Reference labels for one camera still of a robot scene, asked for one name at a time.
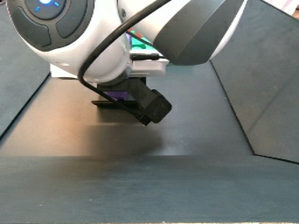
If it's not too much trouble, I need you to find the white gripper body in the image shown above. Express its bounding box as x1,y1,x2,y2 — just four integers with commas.
49,57,171,80

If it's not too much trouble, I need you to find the purple arch block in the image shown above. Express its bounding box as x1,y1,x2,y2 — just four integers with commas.
107,91,128,101

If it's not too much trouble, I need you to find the black curved fixture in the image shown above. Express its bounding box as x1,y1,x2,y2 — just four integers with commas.
91,100,137,108

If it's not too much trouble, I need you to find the green shape sorter base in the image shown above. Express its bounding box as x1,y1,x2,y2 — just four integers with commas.
125,29,157,53

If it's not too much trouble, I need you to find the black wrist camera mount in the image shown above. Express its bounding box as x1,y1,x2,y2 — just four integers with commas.
97,78,172,125

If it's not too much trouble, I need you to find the black cable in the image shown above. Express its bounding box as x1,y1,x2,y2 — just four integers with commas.
76,0,173,123

